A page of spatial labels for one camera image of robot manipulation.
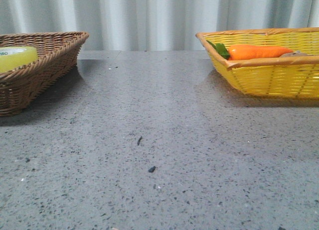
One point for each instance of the brown object in basket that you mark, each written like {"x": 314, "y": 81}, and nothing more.
{"x": 295, "y": 54}

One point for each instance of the yellow wicker basket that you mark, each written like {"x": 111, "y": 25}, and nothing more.
{"x": 286, "y": 77}

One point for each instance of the orange toy carrot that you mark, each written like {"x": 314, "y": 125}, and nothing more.
{"x": 245, "y": 51}

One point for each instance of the white pleated curtain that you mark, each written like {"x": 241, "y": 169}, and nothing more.
{"x": 152, "y": 24}

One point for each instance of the brown wicker basket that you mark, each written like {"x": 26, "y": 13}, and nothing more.
{"x": 57, "y": 55}

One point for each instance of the yellow packing tape roll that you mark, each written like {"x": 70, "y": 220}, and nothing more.
{"x": 15, "y": 56}

